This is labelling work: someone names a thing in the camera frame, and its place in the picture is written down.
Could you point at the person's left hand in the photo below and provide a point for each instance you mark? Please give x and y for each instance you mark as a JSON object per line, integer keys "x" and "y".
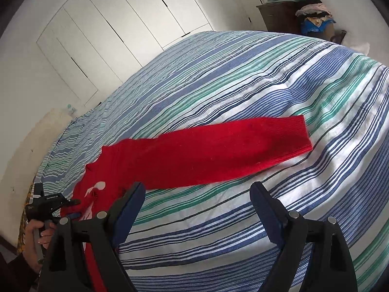
{"x": 30, "y": 237}

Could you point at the beige headboard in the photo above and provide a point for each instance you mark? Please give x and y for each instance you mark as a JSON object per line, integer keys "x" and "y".
{"x": 30, "y": 146}

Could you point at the white door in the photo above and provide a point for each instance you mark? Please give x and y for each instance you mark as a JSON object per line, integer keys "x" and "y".
{"x": 243, "y": 3}

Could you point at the brown wooden dresser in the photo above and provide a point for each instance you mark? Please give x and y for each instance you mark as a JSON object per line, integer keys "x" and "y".
{"x": 279, "y": 16}

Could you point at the white wardrobe doors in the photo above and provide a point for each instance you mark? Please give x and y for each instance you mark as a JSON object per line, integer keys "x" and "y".
{"x": 121, "y": 27}

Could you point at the striped bedspread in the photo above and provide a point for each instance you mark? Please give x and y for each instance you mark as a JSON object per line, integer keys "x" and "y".
{"x": 243, "y": 76}

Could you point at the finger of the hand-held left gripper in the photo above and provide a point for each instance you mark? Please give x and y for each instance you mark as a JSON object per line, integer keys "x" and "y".
{"x": 73, "y": 202}
{"x": 71, "y": 216}

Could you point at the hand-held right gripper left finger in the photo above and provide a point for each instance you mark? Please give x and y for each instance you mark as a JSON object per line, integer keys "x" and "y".
{"x": 130, "y": 216}

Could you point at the dark wooden frame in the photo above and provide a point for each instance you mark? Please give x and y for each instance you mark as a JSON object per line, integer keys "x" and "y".
{"x": 339, "y": 36}

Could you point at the person's left forearm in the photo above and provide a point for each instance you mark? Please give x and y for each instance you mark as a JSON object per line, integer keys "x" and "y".
{"x": 15, "y": 275}

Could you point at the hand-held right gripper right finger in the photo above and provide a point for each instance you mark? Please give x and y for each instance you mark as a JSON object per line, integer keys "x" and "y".
{"x": 269, "y": 216}

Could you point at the pile of mixed clothes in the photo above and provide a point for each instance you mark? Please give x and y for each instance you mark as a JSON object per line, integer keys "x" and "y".
{"x": 313, "y": 10}

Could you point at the small plastic bottle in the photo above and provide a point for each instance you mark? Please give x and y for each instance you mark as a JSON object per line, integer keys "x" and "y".
{"x": 70, "y": 109}

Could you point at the red knit sweater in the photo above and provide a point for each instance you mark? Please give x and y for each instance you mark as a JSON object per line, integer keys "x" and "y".
{"x": 197, "y": 149}

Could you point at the blue bag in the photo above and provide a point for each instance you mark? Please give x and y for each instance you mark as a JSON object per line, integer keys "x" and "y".
{"x": 316, "y": 26}

